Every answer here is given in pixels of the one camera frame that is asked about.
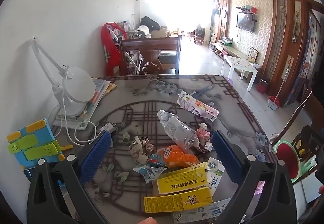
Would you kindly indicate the small red floor bin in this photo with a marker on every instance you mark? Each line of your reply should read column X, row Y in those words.
column 263, row 86

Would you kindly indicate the hanging scroll picture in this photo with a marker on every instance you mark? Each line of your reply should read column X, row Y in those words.
column 298, row 19

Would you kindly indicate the red blue dustpan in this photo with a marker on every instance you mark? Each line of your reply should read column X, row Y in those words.
column 274, row 102

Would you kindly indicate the red bin with green rim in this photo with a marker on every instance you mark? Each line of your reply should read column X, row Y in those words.
column 287, row 160

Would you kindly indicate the small wall hanging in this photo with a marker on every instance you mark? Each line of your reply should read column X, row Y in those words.
column 287, row 67

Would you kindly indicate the carved wooden chair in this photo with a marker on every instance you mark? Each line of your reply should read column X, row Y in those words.
column 307, row 132

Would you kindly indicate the blue yellow green toy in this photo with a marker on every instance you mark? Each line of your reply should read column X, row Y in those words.
column 33, row 143

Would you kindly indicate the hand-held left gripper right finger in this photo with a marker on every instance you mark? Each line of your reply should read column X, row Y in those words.
column 226, row 155

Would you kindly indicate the cartoon wall poster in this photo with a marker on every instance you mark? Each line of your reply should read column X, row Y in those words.
column 308, row 62

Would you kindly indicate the white milk carton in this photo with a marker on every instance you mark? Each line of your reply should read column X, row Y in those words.
column 215, row 169

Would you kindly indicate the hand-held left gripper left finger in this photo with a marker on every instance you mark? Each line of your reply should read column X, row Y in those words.
column 96, row 153

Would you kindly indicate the printed paper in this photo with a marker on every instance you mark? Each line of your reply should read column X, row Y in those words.
column 140, row 149

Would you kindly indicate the white coffee table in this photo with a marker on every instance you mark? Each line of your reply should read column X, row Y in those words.
column 240, row 63

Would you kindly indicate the red bag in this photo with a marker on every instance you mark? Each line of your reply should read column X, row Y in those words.
column 107, row 44

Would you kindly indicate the person's left hand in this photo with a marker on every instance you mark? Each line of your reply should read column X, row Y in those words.
column 149, row 221

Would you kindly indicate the wall television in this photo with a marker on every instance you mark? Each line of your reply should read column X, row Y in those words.
column 245, row 21

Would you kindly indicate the white power plug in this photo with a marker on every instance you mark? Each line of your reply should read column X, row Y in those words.
column 108, row 127

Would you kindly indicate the white desk lamp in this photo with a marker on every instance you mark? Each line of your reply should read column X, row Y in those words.
column 76, row 87

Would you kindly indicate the white blue flat box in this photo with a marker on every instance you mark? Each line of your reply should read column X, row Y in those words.
column 200, row 212

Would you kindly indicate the blue white wrapper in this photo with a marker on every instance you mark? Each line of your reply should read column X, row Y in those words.
column 149, row 170

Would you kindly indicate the orange plastic wrapper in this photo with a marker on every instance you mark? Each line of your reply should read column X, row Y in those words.
column 177, row 155

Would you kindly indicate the stack of booklets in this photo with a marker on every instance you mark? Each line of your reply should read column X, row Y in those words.
column 101, row 89

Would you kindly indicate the clear plastic water bottle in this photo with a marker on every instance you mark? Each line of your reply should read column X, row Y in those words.
column 177, row 130

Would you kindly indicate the yellow medicine box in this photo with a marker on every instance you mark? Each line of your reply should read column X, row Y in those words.
column 177, row 200
column 182, row 179

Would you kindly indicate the dark wooden chair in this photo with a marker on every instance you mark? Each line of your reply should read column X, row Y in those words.
column 149, row 46

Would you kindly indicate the pink strawberry snack box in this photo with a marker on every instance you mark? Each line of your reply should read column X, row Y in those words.
column 197, row 106

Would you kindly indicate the long television cabinet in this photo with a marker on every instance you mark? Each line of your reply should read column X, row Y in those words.
column 232, row 49

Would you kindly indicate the black clothing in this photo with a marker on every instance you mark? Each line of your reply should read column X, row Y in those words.
column 150, row 22

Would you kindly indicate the crumpled red white paper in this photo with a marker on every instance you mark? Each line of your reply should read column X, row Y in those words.
column 203, row 138

